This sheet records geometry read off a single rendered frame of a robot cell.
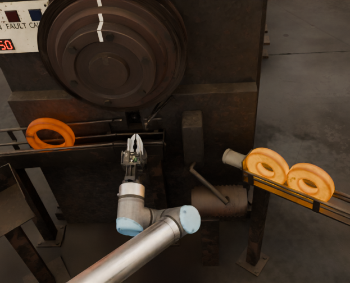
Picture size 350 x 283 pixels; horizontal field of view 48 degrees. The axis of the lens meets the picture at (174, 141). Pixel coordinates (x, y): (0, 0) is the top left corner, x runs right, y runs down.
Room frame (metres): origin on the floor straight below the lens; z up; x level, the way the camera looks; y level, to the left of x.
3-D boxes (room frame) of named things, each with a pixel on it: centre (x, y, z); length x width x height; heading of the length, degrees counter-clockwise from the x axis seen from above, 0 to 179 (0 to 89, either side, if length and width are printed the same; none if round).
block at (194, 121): (1.10, -0.07, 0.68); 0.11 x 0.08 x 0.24; 173
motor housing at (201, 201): (0.94, -0.15, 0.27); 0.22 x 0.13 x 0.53; 83
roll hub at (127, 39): (1.01, 0.17, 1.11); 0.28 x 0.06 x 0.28; 83
